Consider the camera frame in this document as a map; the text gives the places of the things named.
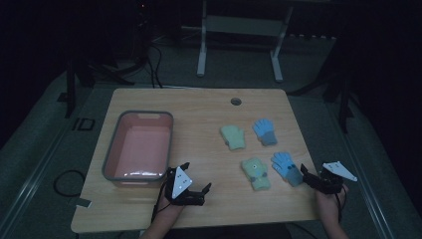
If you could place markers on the grey round table grommet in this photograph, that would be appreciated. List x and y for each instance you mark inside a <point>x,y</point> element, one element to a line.
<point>236,101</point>

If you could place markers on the plain green glove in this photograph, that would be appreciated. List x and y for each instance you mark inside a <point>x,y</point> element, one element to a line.
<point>233,137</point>

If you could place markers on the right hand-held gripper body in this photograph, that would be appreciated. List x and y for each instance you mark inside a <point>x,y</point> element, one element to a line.
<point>331,179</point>

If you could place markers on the person's left hand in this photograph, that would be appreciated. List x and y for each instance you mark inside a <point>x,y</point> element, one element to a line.
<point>170,207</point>

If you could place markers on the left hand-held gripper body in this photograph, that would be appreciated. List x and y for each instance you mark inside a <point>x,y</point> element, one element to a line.
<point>181,181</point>

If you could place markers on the blue glove with dark dots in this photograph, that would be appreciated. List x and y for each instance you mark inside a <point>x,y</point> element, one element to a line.
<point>286,168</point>

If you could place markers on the white metal desk frame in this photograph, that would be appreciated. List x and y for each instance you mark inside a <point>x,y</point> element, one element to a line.
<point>244,26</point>

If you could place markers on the plain blue glove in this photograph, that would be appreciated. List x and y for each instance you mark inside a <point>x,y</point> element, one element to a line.
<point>265,131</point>

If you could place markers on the black metal stand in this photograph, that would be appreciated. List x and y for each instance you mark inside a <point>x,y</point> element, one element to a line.
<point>343,99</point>
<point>71,89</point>

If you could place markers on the person's right hand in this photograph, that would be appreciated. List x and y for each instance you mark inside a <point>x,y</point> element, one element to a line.
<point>330,202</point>

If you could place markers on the green glove with face print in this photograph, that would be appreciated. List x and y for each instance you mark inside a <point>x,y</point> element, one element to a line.
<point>255,173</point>

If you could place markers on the grey tape piece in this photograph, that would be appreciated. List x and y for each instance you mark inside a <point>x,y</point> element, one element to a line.
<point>81,202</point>

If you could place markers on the pink basin with grey rim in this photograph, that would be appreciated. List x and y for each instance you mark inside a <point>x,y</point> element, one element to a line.
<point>141,149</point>

